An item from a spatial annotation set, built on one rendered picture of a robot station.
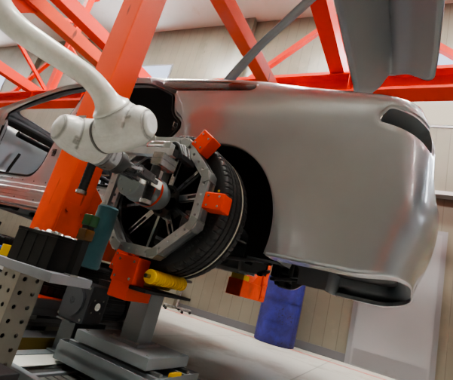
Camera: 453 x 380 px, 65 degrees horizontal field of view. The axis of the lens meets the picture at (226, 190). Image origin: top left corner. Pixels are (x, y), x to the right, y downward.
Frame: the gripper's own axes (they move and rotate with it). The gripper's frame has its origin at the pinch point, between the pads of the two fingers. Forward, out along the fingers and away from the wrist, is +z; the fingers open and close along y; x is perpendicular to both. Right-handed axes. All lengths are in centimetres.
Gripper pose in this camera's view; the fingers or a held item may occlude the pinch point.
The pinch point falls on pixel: (151, 182)
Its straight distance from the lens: 132.4
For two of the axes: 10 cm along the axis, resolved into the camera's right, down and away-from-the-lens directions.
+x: 2.5, -9.3, 2.6
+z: 4.3, 3.5, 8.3
